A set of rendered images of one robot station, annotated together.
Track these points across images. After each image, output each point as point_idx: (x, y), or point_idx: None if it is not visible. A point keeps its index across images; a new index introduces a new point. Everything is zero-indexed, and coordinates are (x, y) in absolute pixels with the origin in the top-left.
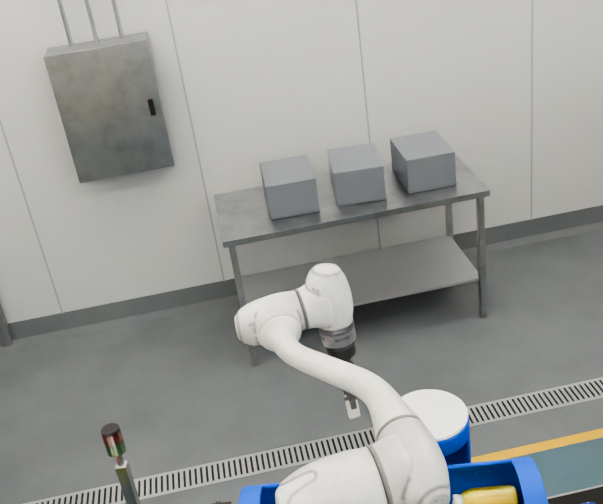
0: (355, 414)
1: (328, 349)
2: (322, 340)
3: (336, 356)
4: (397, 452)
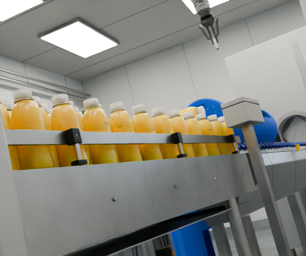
0: (218, 46)
1: (205, 10)
2: (202, 7)
3: (209, 11)
4: None
